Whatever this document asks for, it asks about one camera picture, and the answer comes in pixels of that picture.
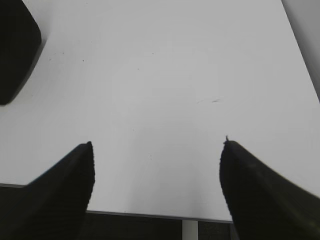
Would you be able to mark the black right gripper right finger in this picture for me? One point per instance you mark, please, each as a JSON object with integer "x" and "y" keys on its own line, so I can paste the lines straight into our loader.
{"x": 263, "y": 204}

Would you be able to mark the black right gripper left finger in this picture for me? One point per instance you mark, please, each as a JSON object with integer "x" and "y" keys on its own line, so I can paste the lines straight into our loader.
{"x": 53, "y": 206}

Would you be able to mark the black bag with tan straps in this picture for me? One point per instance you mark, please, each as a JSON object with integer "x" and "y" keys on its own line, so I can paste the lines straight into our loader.
{"x": 20, "y": 39}

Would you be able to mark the white table leg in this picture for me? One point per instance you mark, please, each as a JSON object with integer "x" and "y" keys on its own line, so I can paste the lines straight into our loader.
{"x": 190, "y": 230}

